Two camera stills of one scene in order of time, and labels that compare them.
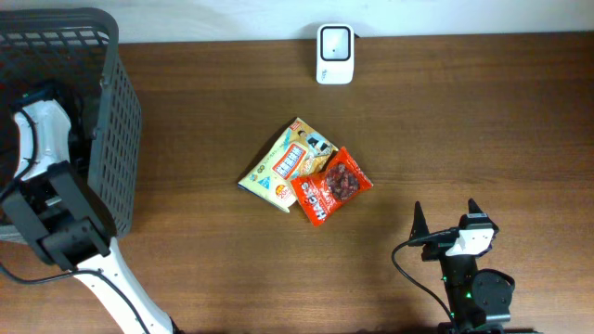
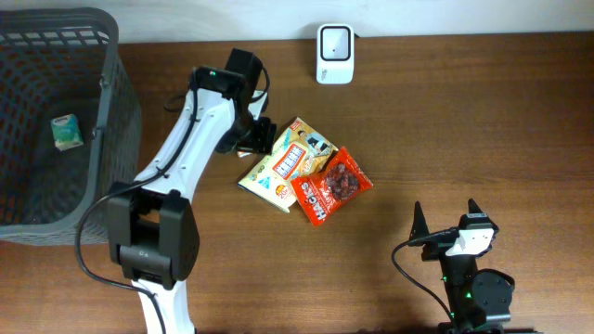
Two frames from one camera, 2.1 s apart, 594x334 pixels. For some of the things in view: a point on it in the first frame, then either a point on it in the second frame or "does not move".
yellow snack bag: [299, 151] does not move
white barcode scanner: [335, 54] does not move
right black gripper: [437, 246] does not move
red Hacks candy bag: [342, 179] -> [295, 152]
